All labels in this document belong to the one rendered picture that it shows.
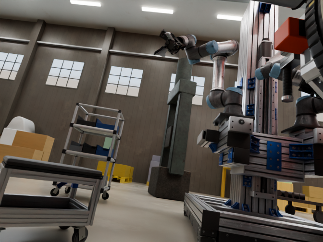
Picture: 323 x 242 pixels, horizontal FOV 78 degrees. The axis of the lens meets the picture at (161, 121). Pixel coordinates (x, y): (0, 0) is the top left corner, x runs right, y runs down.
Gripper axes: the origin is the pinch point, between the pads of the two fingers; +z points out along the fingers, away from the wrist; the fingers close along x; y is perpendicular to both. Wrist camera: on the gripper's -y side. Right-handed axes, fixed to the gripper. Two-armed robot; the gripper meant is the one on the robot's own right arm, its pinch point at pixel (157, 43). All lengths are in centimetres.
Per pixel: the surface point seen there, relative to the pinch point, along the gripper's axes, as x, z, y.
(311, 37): -50, 23, 55
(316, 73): -44, 20, 63
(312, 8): -55, 19, 49
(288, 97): -28, 2, 67
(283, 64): -34, -8, 55
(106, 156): 142, -2, 7
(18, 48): 710, -255, -788
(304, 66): -43, 17, 60
